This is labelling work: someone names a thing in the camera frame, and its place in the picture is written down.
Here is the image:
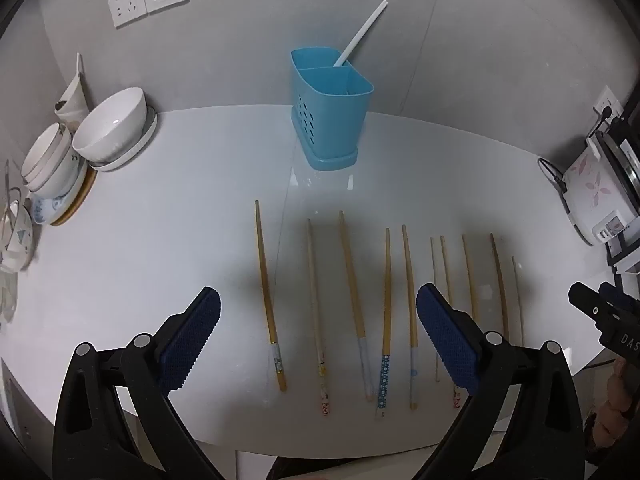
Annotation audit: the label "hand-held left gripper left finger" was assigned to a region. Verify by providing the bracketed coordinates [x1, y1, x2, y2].
[52, 286, 223, 480]

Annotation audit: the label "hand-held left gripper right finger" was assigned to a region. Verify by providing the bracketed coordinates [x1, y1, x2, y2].
[416, 282, 587, 480]

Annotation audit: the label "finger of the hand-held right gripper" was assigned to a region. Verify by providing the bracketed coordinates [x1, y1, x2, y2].
[599, 281, 640, 332]
[569, 281, 640, 357]

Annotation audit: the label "bamboo chopstick white end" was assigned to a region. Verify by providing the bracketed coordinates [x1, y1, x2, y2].
[338, 210, 375, 402]
[401, 224, 419, 411]

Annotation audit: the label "bamboo chopstick blue dotted end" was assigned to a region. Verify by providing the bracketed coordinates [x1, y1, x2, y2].
[376, 227, 392, 420]

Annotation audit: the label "bamboo chopstick patterned band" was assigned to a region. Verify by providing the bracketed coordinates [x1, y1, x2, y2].
[254, 200, 288, 393]

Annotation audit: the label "blue plastic utensil holder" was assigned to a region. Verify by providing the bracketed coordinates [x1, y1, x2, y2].
[291, 47, 375, 171]

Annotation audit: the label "person's right hand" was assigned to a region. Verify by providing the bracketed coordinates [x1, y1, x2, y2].
[584, 357, 640, 461]

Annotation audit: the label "black white device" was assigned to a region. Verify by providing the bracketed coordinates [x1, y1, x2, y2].
[605, 237, 640, 276]

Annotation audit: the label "white floral rice cooker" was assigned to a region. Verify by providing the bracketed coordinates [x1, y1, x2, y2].
[562, 127, 640, 247]

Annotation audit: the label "blue patterned bowl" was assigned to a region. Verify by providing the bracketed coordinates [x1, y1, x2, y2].
[30, 194, 86, 225]

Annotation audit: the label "patterned dishes at left edge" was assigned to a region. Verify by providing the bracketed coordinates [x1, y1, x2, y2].
[0, 199, 35, 272]

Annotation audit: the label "white bowl dark print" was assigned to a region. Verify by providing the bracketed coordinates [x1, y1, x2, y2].
[25, 157, 88, 207]

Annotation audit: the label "white ribbed plate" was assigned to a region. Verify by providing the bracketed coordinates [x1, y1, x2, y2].
[87, 105, 158, 172]

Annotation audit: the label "large white bowl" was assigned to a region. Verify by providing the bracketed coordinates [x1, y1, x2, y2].
[72, 87, 148, 163]

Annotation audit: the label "white bowl dark rim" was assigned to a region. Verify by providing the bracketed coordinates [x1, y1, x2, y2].
[21, 122, 76, 193]

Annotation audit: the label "tall white ceramic vessel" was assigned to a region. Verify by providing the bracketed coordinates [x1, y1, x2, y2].
[54, 52, 91, 133]

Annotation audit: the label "white plastic chopstick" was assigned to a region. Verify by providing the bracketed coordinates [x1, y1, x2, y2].
[332, 0, 389, 68]

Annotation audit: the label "black power cable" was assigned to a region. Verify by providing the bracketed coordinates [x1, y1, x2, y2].
[537, 158, 576, 222]

